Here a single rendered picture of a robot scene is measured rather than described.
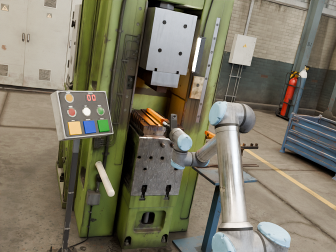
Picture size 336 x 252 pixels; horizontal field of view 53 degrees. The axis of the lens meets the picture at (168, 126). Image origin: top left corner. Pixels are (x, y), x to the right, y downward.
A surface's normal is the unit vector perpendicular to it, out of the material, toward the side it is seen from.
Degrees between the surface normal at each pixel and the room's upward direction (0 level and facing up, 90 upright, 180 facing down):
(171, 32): 90
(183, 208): 90
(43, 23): 90
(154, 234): 90
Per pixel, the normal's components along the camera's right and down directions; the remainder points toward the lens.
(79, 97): 0.70, -0.22
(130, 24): 0.35, 0.30
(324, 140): -0.87, -0.04
